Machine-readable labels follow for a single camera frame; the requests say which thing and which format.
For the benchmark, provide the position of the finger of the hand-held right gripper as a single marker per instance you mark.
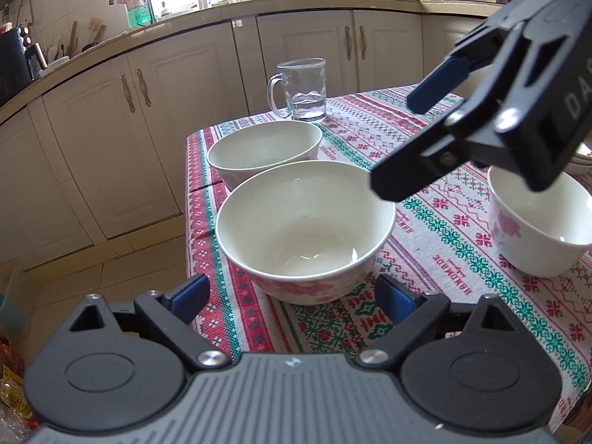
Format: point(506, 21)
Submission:
point(416, 166)
point(434, 83)

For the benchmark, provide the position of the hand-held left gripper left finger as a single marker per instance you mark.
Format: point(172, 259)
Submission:
point(189, 298)

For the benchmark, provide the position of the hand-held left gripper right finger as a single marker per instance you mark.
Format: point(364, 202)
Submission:
point(397, 300)

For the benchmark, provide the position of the white bowl pink floral print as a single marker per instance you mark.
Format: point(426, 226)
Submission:
point(296, 222)
point(259, 148)
point(532, 240)

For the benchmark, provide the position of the patterned red green tablecloth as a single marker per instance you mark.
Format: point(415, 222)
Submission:
point(439, 249)

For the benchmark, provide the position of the clear glass mug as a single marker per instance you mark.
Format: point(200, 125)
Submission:
point(305, 88)

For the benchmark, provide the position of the yellow oil bottle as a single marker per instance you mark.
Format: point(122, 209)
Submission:
point(14, 393)

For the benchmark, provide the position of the cream kitchen countertop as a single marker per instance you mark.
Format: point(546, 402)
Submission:
point(185, 16)

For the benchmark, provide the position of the wooden spatula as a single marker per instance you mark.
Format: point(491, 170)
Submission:
point(73, 37)
point(96, 30)

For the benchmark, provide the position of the green soap bottle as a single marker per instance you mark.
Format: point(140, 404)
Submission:
point(138, 15)

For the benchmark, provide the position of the black kitchen appliance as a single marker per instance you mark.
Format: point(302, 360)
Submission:
point(16, 64)

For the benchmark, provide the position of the chrome kitchen faucet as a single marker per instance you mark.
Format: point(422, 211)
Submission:
point(150, 4)

